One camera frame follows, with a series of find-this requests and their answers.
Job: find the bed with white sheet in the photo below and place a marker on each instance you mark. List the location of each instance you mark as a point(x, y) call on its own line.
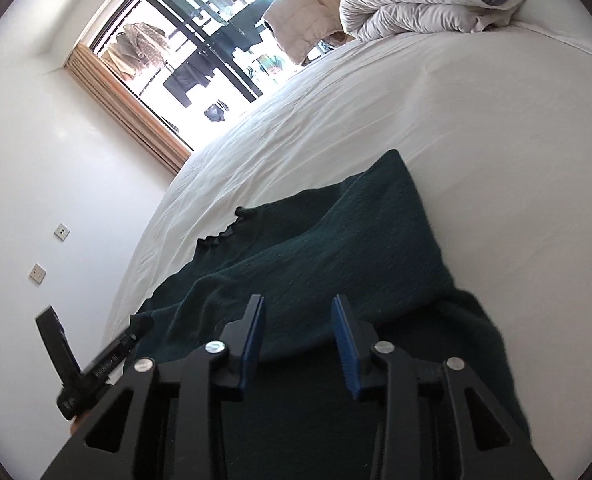
point(426, 125)

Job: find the black hanging sweater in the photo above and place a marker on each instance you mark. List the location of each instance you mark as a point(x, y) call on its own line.
point(248, 25)

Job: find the brown patterned hanging garment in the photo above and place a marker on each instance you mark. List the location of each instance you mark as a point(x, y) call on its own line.
point(140, 42)

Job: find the dark green knit sweater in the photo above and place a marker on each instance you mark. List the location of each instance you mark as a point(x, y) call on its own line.
point(326, 240)

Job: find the beige curtain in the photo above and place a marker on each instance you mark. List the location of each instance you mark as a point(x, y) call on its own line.
point(130, 115)

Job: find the small dark hanging garment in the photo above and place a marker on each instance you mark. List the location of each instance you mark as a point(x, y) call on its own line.
point(215, 111)

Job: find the white wall socket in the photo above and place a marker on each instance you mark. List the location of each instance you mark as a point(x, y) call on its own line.
point(61, 230)
point(37, 273)

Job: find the black hanging pants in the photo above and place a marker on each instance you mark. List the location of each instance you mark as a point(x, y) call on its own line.
point(185, 80)

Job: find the white pillows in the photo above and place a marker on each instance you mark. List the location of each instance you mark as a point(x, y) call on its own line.
point(401, 5)

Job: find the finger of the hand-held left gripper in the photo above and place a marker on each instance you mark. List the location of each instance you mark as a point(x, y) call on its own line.
point(134, 330)

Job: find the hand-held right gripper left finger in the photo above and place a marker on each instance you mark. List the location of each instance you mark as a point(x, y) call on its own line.
point(253, 340)

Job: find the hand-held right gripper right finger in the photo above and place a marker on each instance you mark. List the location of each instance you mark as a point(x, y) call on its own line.
point(345, 345)

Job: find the beige padded jacket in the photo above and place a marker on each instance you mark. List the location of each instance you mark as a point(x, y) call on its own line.
point(296, 25)

